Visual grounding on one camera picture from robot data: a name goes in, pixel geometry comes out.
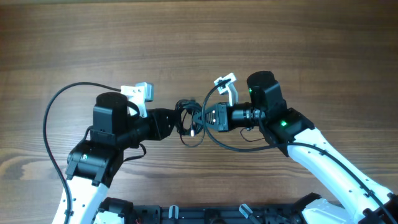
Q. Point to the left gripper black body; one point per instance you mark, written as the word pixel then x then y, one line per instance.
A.
pixel 156 127

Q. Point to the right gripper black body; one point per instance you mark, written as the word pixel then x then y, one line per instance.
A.
pixel 224 126

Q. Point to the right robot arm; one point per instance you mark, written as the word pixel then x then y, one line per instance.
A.
pixel 362 200

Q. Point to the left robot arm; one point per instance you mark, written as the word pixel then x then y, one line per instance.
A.
pixel 95 160

